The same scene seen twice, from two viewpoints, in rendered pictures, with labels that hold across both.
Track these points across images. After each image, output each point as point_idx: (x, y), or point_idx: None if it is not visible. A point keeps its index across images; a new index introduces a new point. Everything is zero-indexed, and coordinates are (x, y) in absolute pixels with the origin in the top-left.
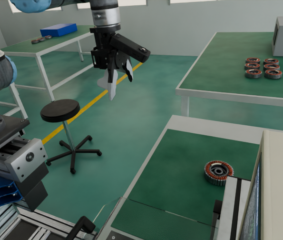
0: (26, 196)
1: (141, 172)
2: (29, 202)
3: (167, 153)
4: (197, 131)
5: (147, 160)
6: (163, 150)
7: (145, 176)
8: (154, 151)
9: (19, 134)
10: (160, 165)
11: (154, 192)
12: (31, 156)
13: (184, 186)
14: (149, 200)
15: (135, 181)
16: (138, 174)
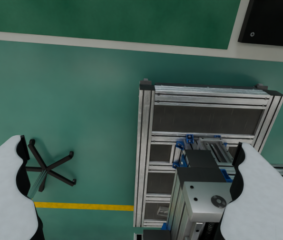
0: (215, 166)
1: (120, 41)
2: (211, 159)
3: (54, 6)
4: None
5: (90, 42)
6: (50, 16)
7: (128, 30)
8: (62, 35)
9: (141, 238)
10: (95, 11)
11: (159, 1)
12: (217, 201)
13: None
14: (177, 5)
15: (142, 45)
16: (126, 45)
